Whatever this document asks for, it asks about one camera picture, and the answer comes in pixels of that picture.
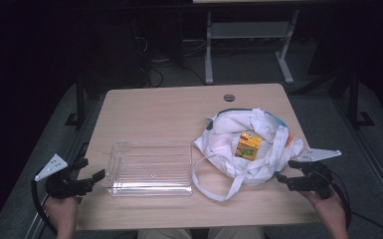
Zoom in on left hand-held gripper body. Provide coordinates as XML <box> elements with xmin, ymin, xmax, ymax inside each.
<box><xmin>34</xmin><ymin>153</ymin><xmax>95</xmax><ymax>200</ymax></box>

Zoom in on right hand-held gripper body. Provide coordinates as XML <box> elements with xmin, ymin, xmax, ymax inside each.
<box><xmin>291</xmin><ymin>147</ymin><xmax>343</xmax><ymax>200</ymax></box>

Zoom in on clear plastic tray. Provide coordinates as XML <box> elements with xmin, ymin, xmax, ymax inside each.
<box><xmin>102</xmin><ymin>140</ymin><xmax>194</xmax><ymax>198</ymax></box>

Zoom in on yellow juice carton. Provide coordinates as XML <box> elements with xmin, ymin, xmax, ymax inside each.
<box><xmin>234</xmin><ymin>130</ymin><xmax>264</xmax><ymax>162</ymax></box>

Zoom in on white tote bag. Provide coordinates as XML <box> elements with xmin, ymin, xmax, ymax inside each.
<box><xmin>191</xmin><ymin>108</ymin><xmax>305</xmax><ymax>203</ymax></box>

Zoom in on person's left hand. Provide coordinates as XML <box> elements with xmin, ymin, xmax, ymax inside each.
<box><xmin>43</xmin><ymin>194</ymin><xmax>81</xmax><ymax>235</ymax></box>

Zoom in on person's right hand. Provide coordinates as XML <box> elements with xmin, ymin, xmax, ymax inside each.
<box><xmin>299</xmin><ymin>189</ymin><xmax>350</xmax><ymax>233</ymax></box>

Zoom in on black metal stand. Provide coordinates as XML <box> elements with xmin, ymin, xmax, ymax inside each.
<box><xmin>346</xmin><ymin>66</ymin><xmax>376</xmax><ymax>128</ymax></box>
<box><xmin>64</xmin><ymin>74</ymin><xmax>89</xmax><ymax>127</ymax></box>

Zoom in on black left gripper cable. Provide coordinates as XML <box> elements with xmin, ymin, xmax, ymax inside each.
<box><xmin>30</xmin><ymin>178</ymin><xmax>59</xmax><ymax>236</ymax></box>

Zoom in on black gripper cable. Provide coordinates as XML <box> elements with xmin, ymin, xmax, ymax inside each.
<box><xmin>30</xmin><ymin>178</ymin><xmax>59</xmax><ymax>236</ymax></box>
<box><xmin>327</xmin><ymin>169</ymin><xmax>383</xmax><ymax>239</ymax></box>

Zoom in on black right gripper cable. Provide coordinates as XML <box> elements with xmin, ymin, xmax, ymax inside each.
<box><xmin>327</xmin><ymin>169</ymin><xmax>383</xmax><ymax>239</ymax></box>

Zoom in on black floor cables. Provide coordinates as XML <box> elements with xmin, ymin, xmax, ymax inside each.
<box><xmin>135</xmin><ymin>33</ymin><xmax>210</xmax><ymax>89</ymax></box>

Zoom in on white desk frame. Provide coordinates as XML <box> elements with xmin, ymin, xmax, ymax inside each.
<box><xmin>192</xmin><ymin>0</ymin><xmax>301</xmax><ymax>86</ymax></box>

